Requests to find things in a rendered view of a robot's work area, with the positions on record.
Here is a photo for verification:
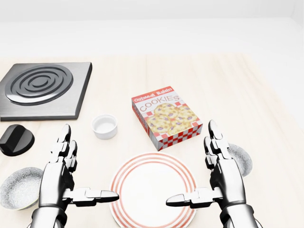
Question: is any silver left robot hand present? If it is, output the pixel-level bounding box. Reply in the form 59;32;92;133
38;123;120;210

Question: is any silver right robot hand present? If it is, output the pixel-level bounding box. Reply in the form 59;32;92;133
165;120;247;211

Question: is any patterned grey bowl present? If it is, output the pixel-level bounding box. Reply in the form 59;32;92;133
0;167;44;210
227;143;253;178

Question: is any white plate with red rings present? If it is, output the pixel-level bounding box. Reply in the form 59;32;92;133
109;152;198;228

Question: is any flat dark stove plate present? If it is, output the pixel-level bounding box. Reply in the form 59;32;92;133
0;62;93;122

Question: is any round black stove knob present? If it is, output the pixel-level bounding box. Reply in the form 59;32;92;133
0;124;35;157

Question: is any small white ramekin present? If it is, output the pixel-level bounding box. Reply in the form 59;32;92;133
91;114;118;140

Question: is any oatmeal raisin cookies box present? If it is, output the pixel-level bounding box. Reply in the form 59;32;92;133
131;85;203;152

